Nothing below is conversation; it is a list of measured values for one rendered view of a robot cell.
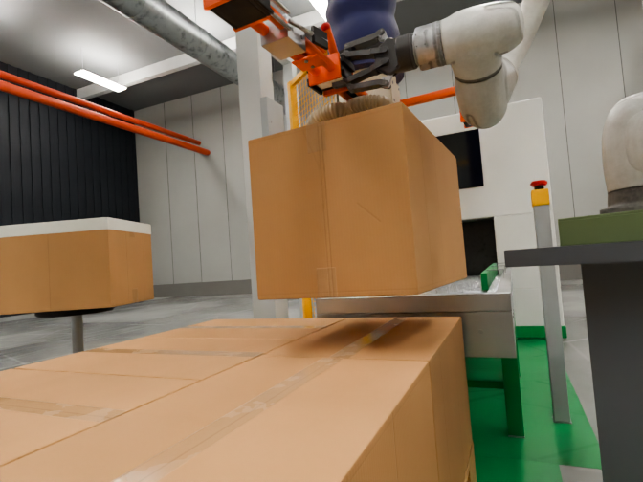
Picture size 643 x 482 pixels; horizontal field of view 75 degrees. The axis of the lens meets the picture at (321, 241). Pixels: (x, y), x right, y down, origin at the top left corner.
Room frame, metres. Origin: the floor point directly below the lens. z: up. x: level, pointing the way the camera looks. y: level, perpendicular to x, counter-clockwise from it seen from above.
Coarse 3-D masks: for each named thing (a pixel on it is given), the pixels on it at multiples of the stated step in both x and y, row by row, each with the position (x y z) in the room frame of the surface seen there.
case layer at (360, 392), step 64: (256, 320) 1.64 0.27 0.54; (320, 320) 1.52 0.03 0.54; (384, 320) 1.41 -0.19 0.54; (448, 320) 1.31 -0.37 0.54; (0, 384) 0.90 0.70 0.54; (64, 384) 0.86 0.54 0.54; (128, 384) 0.82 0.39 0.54; (192, 384) 0.79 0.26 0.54; (256, 384) 0.76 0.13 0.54; (320, 384) 0.73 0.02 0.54; (384, 384) 0.71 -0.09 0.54; (448, 384) 1.04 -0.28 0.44; (0, 448) 0.55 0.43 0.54; (64, 448) 0.54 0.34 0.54; (128, 448) 0.53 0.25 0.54; (192, 448) 0.51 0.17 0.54; (256, 448) 0.50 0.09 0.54; (320, 448) 0.49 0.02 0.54; (384, 448) 0.54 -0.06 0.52; (448, 448) 0.97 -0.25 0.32
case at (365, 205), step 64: (320, 128) 0.95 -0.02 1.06; (384, 128) 0.88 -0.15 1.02; (256, 192) 1.03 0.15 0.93; (320, 192) 0.95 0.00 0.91; (384, 192) 0.88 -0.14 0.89; (448, 192) 1.21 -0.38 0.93; (256, 256) 1.04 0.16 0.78; (320, 256) 0.95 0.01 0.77; (384, 256) 0.88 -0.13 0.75; (448, 256) 1.14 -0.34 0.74
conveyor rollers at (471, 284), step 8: (464, 280) 3.02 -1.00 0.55; (472, 280) 2.92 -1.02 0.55; (480, 280) 2.89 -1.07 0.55; (496, 280) 2.77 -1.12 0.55; (440, 288) 2.48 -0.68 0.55; (448, 288) 2.46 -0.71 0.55; (456, 288) 2.44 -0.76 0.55; (464, 288) 2.42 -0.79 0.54; (472, 288) 2.33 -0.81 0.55; (480, 288) 2.30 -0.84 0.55; (496, 288) 2.27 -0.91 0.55
